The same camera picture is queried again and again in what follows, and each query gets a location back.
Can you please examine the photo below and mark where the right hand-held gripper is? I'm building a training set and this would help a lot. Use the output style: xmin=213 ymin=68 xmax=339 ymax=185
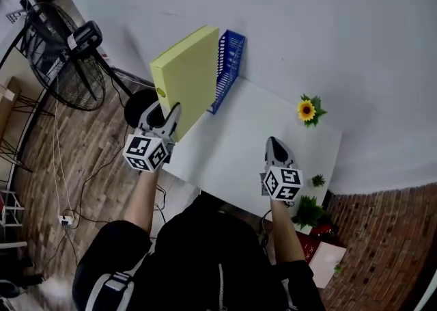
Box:
xmin=259 ymin=136 xmax=304 ymax=206

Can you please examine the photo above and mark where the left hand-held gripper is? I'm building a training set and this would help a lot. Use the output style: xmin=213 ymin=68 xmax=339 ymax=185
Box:
xmin=122 ymin=99 xmax=182 ymax=173

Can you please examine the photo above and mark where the yellow file box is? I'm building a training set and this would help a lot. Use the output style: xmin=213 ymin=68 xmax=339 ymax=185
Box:
xmin=149 ymin=25 xmax=220 ymax=143

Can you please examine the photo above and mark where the blue mesh file holder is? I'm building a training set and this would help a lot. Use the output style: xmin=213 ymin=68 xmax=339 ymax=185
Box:
xmin=206 ymin=29 xmax=246 ymax=115

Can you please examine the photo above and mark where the person's left forearm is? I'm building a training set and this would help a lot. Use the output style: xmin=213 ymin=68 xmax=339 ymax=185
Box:
xmin=122 ymin=167 xmax=161 ymax=235

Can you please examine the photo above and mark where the person's right forearm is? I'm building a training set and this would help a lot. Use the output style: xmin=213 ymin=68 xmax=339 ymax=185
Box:
xmin=269 ymin=199 xmax=307 ymax=265

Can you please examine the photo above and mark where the red and white box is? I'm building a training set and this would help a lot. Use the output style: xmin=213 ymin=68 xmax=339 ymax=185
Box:
xmin=308 ymin=241 xmax=348 ymax=289

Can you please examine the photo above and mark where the cardboard box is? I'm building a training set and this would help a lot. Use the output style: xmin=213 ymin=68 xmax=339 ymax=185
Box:
xmin=0 ymin=76 xmax=23 ymax=139

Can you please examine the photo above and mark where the artificial sunflower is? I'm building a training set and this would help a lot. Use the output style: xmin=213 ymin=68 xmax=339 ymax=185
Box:
xmin=296 ymin=93 xmax=328 ymax=129

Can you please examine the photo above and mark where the large green potted plant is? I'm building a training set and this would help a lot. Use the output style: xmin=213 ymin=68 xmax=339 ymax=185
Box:
xmin=290 ymin=195 xmax=325 ymax=235

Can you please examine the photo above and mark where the red ornament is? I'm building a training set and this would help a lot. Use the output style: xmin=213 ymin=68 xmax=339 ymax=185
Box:
xmin=310 ymin=221 xmax=339 ymax=237

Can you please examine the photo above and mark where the person's black jacket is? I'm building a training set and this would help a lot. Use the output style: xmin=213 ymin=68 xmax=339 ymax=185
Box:
xmin=71 ymin=191 xmax=327 ymax=311

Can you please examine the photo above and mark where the white metal shelf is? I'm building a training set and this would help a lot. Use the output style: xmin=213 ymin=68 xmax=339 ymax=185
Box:
xmin=0 ymin=189 xmax=29 ymax=249

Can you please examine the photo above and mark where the black pedestal fan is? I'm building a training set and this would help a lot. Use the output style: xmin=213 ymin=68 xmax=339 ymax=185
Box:
xmin=0 ymin=1 xmax=161 ymax=129

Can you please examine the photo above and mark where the black metal frame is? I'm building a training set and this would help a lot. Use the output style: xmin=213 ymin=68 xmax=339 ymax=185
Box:
xmin=0 ymin=93 xmax=56 ymax=174

